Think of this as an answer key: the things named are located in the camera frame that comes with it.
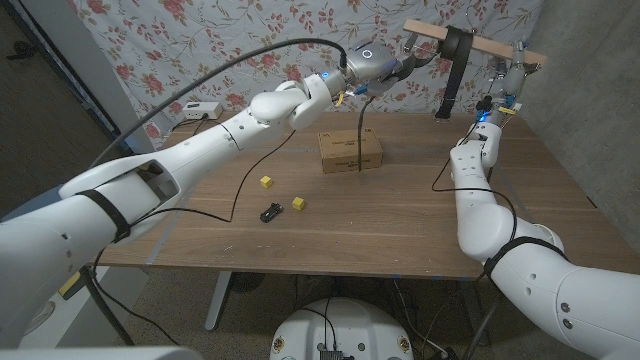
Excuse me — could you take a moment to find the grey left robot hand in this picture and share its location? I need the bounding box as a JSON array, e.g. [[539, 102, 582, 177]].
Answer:
[[344, 38, 426, 97]]

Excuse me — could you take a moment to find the black leather belt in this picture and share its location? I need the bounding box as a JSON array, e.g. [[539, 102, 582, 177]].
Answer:
[[356, 24, 475, 175]]

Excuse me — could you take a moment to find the wooden strip with metal rod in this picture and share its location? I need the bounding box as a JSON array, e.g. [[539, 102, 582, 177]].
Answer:
[[402, 18, 549, 66]]

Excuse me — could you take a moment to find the brown cardboard box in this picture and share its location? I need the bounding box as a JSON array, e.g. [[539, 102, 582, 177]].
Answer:
[[317, 128, 385, 175]]

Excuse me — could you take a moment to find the white power strip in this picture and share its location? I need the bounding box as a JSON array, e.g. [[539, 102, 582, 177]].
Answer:
[[181, 101, 224, 121]]

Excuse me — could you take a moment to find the floral print backdrop cloth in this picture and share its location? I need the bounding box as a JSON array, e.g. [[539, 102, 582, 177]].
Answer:
[[67, 0, 544, 151]]

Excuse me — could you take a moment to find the small black toy car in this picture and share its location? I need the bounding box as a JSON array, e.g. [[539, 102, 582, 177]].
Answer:
[[259, 202, 284, 224]]

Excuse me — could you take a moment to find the black round fan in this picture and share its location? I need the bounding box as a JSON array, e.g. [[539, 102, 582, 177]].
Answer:
[[229, 272, 266, 295]]

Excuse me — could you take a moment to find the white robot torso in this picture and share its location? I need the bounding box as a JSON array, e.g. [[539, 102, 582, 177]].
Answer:
[[269, 297, 415, 360]]

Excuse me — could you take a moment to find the grey table leg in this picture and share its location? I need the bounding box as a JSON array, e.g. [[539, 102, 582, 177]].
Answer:
[[459, 287, 490, 347], [204, 271, 234, 332]]

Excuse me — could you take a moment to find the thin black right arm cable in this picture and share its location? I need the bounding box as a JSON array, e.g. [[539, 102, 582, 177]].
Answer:
[[431, 119, 519, 244]]

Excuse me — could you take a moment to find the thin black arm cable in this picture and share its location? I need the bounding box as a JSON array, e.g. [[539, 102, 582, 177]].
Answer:
[[431, 119, 519, 244], [127, 129, 297, 226]]

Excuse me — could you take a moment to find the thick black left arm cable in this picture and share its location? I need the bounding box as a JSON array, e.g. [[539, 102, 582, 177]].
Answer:
[[88, 37, 350, 170]]

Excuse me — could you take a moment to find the black looped power cable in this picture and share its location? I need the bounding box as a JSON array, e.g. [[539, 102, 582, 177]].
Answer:
[[172, 116, 214, 135]]

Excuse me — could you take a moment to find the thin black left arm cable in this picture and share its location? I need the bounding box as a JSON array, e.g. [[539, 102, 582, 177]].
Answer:
[[127, 129, 297, 226]]

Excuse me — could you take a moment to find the grey floor cable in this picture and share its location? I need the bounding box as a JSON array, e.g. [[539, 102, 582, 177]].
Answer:
[[391, 279, 449, 360]]

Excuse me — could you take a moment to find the black door handle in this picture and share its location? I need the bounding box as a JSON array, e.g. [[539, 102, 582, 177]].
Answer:
[[5, 40, 37, 61]]

